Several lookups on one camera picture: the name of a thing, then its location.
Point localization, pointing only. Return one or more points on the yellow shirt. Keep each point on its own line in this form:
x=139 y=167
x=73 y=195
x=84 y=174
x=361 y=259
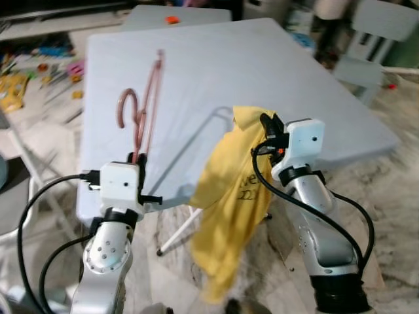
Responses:
x=229 y=196

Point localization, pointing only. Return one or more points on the pale grey child chair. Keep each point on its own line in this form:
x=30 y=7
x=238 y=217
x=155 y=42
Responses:
x=386 y=19

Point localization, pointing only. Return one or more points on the yellow toy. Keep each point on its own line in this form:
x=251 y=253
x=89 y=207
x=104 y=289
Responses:
x=13 y=91

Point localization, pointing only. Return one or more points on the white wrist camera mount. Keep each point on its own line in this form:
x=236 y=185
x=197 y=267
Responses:
x=119 y=183
x=301 y=140

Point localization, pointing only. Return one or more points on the pink toy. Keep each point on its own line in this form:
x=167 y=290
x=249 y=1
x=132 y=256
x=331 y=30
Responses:
x=75 y=67

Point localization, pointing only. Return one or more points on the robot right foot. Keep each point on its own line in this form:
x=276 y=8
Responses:
x=243 y=306

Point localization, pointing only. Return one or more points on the black television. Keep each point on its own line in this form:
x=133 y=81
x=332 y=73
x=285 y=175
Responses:
x=52 y=5

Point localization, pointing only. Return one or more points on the white television stand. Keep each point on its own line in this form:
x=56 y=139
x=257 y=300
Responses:
x=59 y=26

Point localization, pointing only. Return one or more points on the small orange object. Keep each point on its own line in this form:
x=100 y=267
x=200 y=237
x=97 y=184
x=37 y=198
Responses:
x=172 y=19

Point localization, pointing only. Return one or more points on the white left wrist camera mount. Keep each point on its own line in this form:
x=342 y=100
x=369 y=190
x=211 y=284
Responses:
x=119 y=183

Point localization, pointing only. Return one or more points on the pink clothes hanger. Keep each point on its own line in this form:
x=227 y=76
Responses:
x=159 y=62

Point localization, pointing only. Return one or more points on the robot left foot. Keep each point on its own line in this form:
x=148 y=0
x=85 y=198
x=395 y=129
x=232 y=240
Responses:
x=157 y=309

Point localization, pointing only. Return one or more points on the small pale blue table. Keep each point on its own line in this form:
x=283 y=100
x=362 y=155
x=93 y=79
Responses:
x=196 y=16

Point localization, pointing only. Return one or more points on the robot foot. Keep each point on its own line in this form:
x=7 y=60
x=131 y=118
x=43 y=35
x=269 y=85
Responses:
x=243 y=306
x=157 y=309

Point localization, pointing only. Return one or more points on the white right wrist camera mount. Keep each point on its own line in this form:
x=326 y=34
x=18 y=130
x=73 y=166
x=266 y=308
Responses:
x=301 y=140

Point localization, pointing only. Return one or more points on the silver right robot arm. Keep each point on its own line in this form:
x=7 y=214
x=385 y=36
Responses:
x=327 y=242

